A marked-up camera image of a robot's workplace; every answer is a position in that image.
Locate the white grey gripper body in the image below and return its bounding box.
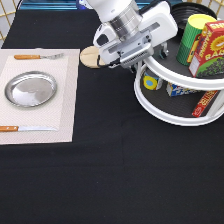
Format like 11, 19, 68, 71
92, 0, 178, 68

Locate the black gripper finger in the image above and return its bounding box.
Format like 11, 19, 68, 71
130, 64, 138, 73
160, 42, 169, 59

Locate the black ribbed bowl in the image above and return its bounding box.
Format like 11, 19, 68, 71
171, 2, 217, 31

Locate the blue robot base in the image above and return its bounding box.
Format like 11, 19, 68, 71
17, 0, 91, 10

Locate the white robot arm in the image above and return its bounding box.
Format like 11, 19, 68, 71
88, 0, 178, 68

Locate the white two-tier lazy Susan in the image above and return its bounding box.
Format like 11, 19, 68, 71
134, 35, 224, 126

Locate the round silver metal plate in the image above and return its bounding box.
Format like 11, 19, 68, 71
4, 71, 57, 108

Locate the yellow blue tin can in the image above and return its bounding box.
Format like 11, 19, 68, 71
143, 75, 163, 90

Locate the round wooden coaster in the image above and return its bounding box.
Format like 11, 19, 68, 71
80, 46, 104, 68

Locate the green yellow cylindrical canister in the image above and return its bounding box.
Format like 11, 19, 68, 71
176, 14, 215, 65

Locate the red green raisin box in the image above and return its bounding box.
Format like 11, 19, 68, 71
189, 20, 224, 78

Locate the red yellow flat box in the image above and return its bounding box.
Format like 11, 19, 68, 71
192, 90, 219, 118

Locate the beige woven placemat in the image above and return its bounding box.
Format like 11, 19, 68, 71
0, 49, 80, 145

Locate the wooden lattice screen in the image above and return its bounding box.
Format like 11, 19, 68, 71
0, 0, 20, 45

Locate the wooden handled fork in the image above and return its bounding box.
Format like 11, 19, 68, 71
14, 53, 64, 60

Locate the wooden handled knife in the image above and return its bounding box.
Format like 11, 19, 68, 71
0, 126, 57, 132

